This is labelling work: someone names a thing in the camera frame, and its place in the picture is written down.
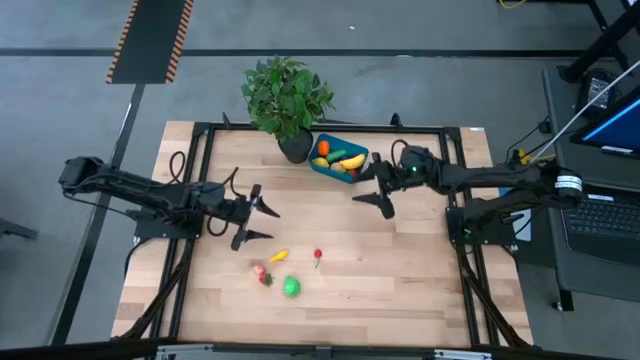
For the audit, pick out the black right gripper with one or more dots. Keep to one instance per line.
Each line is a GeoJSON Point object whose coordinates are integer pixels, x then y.
{"type": "Point", "coordinates": [397, 184]}

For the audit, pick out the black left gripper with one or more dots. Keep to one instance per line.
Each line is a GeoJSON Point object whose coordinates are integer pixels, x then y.
{"type": "Point", "coordinates": [237, 212]}

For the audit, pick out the red toy tomato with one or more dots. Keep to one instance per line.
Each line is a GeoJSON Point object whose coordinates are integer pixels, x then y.
{"type": "Point", "coordinates": [354, 173]}

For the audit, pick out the yellow toy banana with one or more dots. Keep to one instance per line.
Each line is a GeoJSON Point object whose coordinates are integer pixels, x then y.
{"type": "Point", "coordinates": [352, 161]}

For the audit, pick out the brown toy potato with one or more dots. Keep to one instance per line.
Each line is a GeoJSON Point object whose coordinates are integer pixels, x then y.
{"type": "Point", "coordinates": [338, 168]}

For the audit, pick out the small yellow toy pepper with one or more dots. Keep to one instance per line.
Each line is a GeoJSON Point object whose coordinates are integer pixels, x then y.
{"type": "Point", "coordinates": [279, 256]}

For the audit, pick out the green toy cucumber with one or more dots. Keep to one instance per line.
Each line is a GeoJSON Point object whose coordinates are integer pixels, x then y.
{"type": "Point", "coordinates": [336, 156]}

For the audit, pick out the yellow toy lemon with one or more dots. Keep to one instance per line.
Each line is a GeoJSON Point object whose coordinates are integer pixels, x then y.
{"type": "Point", "coordinates": [320, 162]}

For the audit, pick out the orange toy pumpkin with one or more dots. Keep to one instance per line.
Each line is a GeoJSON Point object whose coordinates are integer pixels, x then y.
{"type": "Point", "coordinates": [324, 148]}

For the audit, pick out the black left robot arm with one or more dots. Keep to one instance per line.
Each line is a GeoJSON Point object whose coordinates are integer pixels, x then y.
{"type": "Point", "coordinates": [145, 192]}

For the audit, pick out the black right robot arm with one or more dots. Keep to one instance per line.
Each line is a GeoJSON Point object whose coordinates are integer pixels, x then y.
{"type": "Point", "coordinates": [500, 177]}

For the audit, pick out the teal plastic tupperware container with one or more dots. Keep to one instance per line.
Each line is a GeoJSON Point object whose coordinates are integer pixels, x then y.
{"type": "Point", "coordinates": [350, 146]}

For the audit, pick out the small pink toy produce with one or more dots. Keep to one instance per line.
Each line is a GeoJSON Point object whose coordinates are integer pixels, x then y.
{"type": "Point", "coordinates": [258, 270]}

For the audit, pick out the red toy strawberry green leaves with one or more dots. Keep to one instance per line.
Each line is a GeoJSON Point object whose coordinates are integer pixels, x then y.
{"type": "Point", "coordinates": [265, 279]}

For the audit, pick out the small red toy cherry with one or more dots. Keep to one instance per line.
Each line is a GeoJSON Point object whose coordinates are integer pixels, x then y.
{"type": "Point", "coordinates": [317, 254]}

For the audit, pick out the green round toy cabbage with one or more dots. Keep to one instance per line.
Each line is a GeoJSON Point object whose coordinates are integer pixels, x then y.
{"type": "Point", "coordinates": [291, 286]}

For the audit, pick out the green potted plant black pot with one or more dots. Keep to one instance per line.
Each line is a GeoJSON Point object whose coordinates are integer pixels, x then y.
{"type": "Point", "coordinates": [285, 95]}

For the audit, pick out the yellow power plug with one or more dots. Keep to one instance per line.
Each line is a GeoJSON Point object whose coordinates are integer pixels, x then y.
{"type": "Point", "coordinates": [522, 157]}

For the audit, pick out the black mat orange striped edges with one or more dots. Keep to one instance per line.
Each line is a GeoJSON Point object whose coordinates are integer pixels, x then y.
{"type": "Point", "coordinates": [150, 40]}

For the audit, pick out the black horizontal beam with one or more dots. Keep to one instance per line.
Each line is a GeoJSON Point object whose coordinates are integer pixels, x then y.
{"type": "Point", "coordinates": [75, 351]}

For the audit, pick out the grey side desk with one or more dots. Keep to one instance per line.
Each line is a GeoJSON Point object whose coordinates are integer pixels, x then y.
{"type": "Point", "coordinates": [590, 280]}

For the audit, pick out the black laptop keyboard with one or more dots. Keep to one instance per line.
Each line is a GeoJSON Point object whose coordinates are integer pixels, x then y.
{"type": "Point", "coordinates": [610, 225]}

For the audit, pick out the black power adapter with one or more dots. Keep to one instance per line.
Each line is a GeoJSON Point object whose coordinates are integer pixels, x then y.
{"type": "Point", "coordinates": [595, 92]}

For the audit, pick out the grey floor stand foot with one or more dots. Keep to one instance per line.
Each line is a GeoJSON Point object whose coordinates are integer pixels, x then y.
{"type": "Point", "coordinates": [15, 230]}

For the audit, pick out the monitor with blue screen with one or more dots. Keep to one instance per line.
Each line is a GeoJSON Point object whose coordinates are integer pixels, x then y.
{"type": "Point", "coordinates": [620, 127]}

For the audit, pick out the black stand leg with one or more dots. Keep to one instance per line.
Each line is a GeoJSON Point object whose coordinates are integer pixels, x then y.
{"type": "Point", "coordinates": [600, 44]}

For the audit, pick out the black aluminium table frame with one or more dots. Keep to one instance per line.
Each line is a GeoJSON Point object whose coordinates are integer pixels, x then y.
{"type": "Point", "coordinates": [370, 129]}

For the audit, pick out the silver metal bracket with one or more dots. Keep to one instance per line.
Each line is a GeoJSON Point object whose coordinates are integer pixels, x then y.
{"type": "Point", "coordinates": [185, 352]}
{"type": "Point", "coordinates": [462, 355]}

